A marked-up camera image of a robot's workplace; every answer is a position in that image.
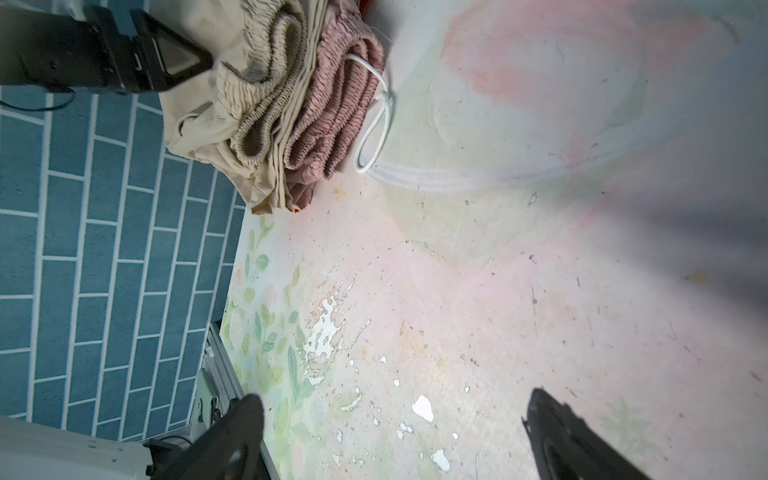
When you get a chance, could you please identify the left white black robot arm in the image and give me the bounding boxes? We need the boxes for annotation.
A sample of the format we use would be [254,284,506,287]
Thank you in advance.
[1,5,214,94]

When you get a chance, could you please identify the rainbow striped shorts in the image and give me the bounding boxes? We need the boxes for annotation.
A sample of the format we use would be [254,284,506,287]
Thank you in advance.
[358,0,372,16]

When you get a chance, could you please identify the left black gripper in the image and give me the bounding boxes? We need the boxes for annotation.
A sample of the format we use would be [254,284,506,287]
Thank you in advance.
[83,5,214,93]

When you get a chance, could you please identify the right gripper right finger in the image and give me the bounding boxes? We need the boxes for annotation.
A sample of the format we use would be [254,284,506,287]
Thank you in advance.
[524,388,648,480]

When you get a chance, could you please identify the beige shorts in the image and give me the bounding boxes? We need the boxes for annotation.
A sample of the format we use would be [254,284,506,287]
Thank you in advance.
[149,1,328,214]

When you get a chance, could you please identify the pink shorts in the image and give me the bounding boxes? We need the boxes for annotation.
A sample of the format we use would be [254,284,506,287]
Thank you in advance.
[282,1,388,212]

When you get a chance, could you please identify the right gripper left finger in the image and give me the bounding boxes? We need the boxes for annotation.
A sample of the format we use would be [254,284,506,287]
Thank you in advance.
[154,394,265,479]

